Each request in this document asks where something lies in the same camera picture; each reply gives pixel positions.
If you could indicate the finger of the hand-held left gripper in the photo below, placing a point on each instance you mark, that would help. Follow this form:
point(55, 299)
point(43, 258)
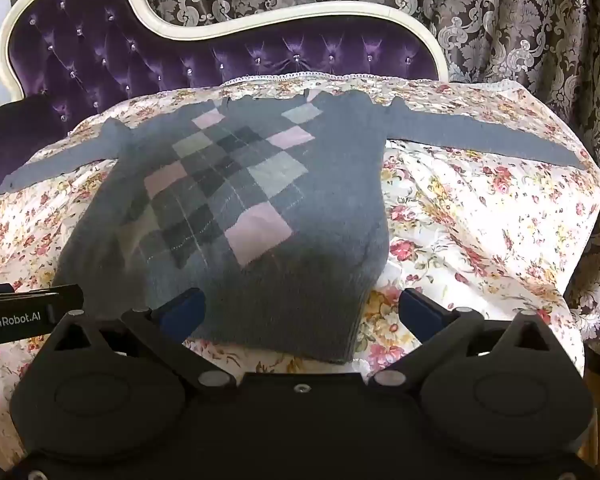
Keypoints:
point(67, 305)

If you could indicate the floral blanket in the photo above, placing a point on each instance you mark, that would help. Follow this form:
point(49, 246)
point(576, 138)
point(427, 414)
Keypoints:
point(470, 220)

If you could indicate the grey argyle sweater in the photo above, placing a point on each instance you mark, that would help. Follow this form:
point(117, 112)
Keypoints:
point(240, 200)

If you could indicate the brown damask curtain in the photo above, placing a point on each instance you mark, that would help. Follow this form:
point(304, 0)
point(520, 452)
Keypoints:
point(505, 20)

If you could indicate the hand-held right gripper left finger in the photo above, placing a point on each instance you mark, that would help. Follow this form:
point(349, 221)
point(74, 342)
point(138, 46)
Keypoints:
point(186, 310)

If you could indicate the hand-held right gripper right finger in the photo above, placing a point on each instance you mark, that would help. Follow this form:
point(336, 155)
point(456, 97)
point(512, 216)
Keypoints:
point(420, 310)

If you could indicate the purple tufted sofa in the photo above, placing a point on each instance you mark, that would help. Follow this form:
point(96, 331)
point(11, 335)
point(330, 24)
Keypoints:
point(100, 55)

